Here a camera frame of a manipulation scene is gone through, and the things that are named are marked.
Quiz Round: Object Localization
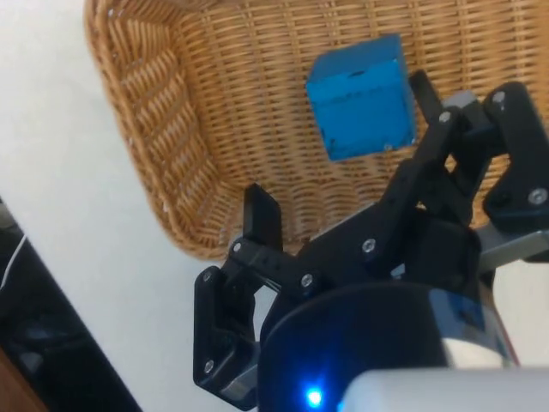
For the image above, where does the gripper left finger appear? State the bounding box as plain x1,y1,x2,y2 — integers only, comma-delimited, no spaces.
192,183,389,409

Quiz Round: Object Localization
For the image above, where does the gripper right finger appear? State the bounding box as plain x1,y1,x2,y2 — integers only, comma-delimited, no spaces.
377,69,549,241

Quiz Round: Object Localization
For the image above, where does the blue cube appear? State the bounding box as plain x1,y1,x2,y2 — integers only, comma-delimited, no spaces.
305,33,418,163

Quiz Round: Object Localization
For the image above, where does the wicker basket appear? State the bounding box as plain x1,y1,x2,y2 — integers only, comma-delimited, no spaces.
83,0,549,263

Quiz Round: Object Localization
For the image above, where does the white cable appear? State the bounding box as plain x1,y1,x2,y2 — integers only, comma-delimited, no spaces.
0,237,27,289

